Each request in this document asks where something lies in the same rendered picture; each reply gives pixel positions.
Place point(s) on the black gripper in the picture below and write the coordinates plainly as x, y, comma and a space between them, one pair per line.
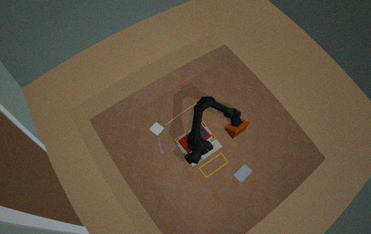
209, 146

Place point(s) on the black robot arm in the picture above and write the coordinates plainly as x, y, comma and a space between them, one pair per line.
195, 141

